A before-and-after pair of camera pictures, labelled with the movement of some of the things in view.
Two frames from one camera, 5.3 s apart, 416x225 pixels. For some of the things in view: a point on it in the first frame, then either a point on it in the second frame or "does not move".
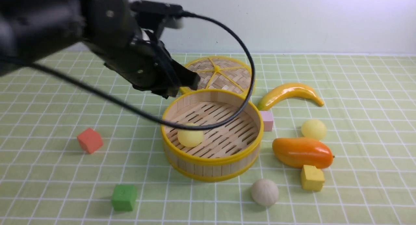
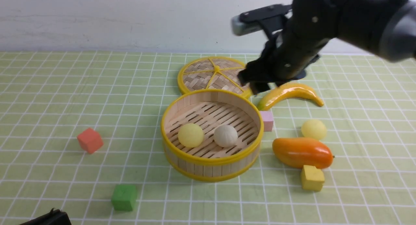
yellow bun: x=314 y=128 does not move
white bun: x=264 y=192 -> x=225 y=136
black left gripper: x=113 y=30 -> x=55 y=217
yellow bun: x=190 y=138 does not move
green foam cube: x=124 y=197 does not move
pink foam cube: x=267 y=118 does not move
